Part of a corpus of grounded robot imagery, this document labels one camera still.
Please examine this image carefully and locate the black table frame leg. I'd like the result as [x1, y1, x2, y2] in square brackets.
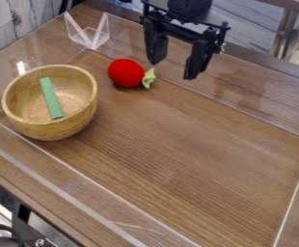
[12, 204, 57, 247]

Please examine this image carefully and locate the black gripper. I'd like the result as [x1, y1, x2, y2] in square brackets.
[141, 0, 231, 80]

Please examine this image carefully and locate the green stick block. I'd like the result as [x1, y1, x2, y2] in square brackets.
[41, 77, 63, 120]

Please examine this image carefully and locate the red plush strawberry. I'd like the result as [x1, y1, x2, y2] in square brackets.
[109, 59, 157, 89]

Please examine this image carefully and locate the brown wooden bowl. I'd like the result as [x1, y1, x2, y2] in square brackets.
[2, 65, 98, 141]

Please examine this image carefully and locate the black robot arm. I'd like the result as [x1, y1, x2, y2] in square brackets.
[141, 0, 231, 80]

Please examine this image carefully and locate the clear acrylic corner bracket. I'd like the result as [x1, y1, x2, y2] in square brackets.
[63, 13, 110, 50]

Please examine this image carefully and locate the metal table leg background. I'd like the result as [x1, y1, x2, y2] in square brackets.
[273, 10, 299, 61]

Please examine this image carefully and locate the clear acrylic table barrier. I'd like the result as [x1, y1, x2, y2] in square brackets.
[0, 123, 201, 247]

